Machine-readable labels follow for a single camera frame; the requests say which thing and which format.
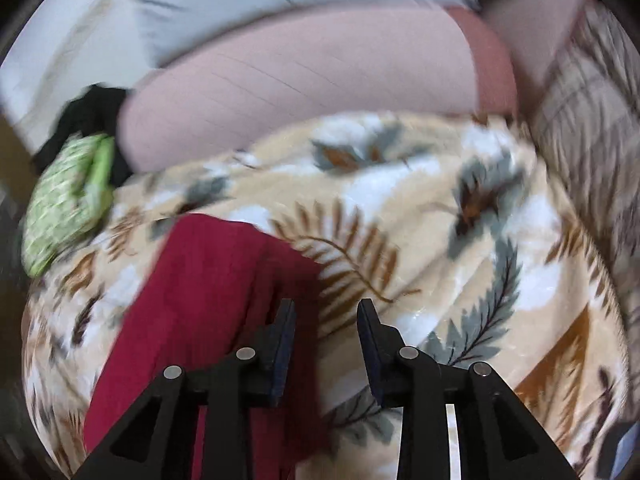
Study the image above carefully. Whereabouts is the small black device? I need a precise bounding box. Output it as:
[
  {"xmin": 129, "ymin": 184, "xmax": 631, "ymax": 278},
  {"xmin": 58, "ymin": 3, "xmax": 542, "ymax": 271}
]
[{"xmin": 596, "ymin": 422, "xmax": 640, "ymax": 480}]

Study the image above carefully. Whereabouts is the pink quilted bolster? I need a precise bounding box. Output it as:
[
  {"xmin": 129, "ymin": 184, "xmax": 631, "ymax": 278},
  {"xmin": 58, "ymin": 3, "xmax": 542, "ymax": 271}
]
[{"xmin": 118, "ymin": 0, "xmax": 589, "ymax": 171}]

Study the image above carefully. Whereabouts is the dark red knit sweater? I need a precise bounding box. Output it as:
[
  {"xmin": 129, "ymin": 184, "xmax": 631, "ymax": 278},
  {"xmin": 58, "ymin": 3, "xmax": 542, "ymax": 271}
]
[{"xmin": 84, "ymin": 214, "xmax": 326, "ymax": 479}]

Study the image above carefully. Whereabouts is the black garment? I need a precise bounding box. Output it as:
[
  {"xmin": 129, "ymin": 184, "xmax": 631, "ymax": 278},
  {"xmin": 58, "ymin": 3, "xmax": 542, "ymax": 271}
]
[{"xmin": 32, "ymin": 84, "xmax": 134, "ymax": 188}]

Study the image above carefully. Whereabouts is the beige floral fleece blanket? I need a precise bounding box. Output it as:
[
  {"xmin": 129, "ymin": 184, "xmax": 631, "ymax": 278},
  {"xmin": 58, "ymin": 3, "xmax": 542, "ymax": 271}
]
[{"xmin": 23, "ymin": 113, "xmax": 629, "ymax": 479}]

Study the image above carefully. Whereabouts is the beige striped quilt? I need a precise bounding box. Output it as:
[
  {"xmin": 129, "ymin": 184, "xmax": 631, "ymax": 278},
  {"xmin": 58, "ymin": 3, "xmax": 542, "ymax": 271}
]
[{"xmin": 529, "ymin": 4, "xmax": 640, "ymax": 340}]

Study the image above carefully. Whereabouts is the green patterned garment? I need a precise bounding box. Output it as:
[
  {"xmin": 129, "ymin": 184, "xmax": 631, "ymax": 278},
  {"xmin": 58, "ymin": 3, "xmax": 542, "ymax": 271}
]
[{"xmin": 22, "ymin": 133, "xmax": 115, "ymax": 278}]

